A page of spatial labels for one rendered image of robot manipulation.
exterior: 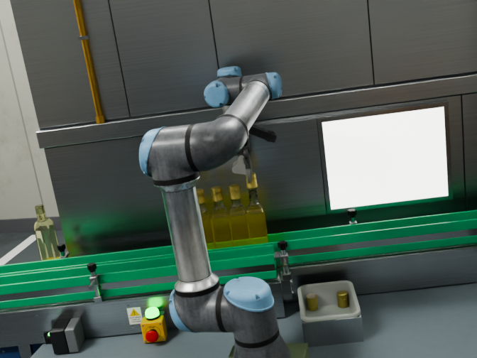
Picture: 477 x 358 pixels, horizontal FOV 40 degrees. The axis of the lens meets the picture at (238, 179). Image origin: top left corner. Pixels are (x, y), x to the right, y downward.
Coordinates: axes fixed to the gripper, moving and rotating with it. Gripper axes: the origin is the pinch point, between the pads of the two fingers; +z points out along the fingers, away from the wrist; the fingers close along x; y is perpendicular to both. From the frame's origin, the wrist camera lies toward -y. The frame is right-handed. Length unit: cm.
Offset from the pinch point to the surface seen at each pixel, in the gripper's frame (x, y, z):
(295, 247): 3.8, -11.4, 24.5
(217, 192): 1.3, 11.3, 3.4
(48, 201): -313, 191, 92
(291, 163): -12.4, -13.4, 0.8
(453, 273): 5, -61, 39
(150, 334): 25, 35, 38
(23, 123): -314, 197, 24
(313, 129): -12.4, -22.0, -9.9
